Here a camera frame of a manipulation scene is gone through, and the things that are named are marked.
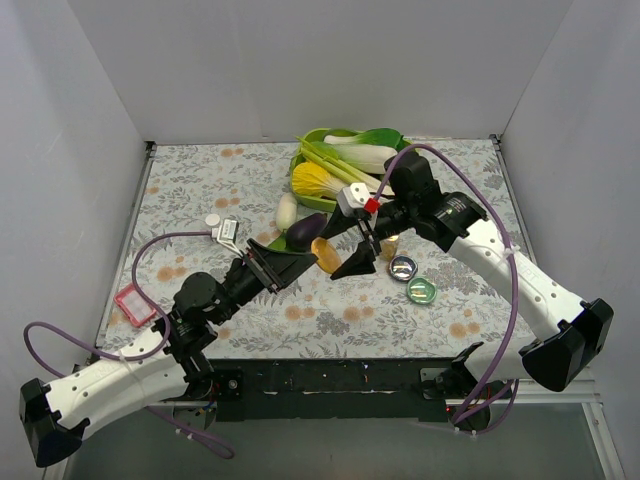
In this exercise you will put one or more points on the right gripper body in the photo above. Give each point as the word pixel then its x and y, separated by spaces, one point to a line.
pixel 367 231

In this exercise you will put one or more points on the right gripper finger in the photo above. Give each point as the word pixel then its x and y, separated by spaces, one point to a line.
pixel 361 262
pixel 337 224

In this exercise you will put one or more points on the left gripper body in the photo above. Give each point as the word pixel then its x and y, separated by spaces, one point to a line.
pixel 261 267

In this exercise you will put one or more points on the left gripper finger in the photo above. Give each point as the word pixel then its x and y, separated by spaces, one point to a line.
pixel 284 268
pixel 268 254

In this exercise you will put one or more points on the yellow round pill case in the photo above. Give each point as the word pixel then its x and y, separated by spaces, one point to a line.
pixel 328 258

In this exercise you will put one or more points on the white blue pill bottle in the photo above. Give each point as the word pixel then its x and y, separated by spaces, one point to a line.
pixel 212 220

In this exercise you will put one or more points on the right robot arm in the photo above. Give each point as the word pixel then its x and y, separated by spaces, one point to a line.
pixel 552 333

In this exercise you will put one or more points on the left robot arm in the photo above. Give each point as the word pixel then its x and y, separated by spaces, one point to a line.
pixel 165 361

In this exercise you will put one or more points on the small glass pill jar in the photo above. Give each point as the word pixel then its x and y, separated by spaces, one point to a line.
pixel 389 247

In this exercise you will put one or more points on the purple eggplant toy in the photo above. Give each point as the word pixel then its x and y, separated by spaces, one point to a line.
pixel 301 234

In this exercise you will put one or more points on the blue round pill case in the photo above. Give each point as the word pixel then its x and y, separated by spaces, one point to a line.
pixel 402 268

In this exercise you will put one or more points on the white radish toy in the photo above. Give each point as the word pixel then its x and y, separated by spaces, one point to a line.
pixel 286 212

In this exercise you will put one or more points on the yellow napa cabbage toy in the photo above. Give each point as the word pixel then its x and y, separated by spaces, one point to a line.
pixel 317 180

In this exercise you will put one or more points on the green celery stalk toy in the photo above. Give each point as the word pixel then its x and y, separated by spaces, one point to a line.
pixel 335 165

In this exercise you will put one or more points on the green round pill case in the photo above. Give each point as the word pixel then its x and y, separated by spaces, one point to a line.
pixel 421 291

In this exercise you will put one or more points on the bok choy toy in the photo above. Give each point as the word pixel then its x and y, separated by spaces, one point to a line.
pixel 367 151

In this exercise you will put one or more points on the floral table mat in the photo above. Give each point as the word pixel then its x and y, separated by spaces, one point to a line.
pixel 357 317

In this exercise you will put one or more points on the green plastic tray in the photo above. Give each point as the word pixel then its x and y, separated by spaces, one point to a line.
pixel 324 204

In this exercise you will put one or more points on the pink square pill box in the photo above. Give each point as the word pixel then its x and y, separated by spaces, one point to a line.
pixel 137 311

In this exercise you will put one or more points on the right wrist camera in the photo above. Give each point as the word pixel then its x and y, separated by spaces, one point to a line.
pixel 351 201

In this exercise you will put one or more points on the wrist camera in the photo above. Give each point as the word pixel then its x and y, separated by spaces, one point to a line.
pixel 225 235
pixel 351 201

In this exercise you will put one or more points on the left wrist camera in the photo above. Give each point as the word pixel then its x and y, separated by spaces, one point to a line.
pixel 225 235

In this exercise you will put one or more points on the black base frame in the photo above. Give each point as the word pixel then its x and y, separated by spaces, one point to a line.
pixel 368 388

